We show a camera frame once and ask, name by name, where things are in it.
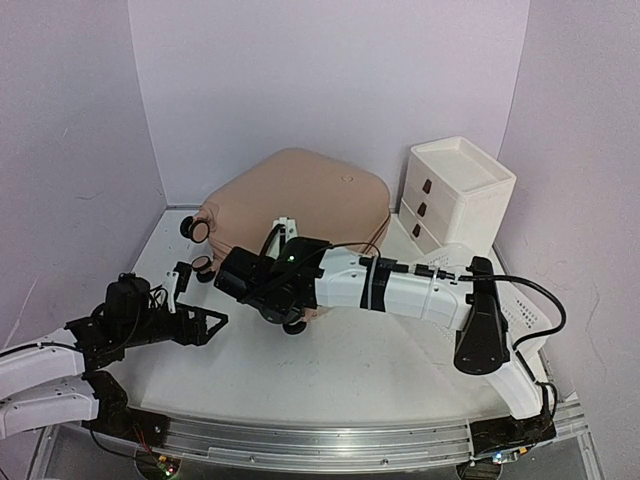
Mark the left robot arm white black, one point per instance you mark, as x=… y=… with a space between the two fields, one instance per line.
x=62 y=376

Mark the white three-drawer storage cabinet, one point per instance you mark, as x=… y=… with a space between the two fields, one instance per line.
x=454 y=193

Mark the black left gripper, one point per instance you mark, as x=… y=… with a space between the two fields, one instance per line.
x=197 y=336

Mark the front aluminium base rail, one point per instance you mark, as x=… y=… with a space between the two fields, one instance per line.
x=366 y=449

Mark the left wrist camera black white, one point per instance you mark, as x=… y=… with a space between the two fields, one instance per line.
x=132 y=297

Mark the pink hard-shell suitcase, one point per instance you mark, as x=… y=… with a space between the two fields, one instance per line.
x=329 y=200

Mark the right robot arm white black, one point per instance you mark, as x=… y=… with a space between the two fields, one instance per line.
x=495 y=327

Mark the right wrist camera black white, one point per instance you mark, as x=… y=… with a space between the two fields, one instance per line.
x=242 y=272

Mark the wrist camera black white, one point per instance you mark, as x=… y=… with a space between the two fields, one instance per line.
x=132 y=297
x=242 y=272

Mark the white perforated plastic basket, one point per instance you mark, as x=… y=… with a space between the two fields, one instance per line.
x=522 y=315

